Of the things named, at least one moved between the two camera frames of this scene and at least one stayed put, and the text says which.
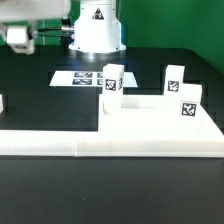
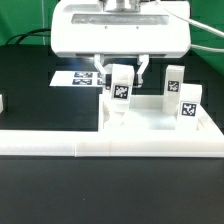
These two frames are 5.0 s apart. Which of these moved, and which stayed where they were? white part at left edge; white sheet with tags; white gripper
Moved: white gripper
Stayed: white part at left edge; white sheet with tags
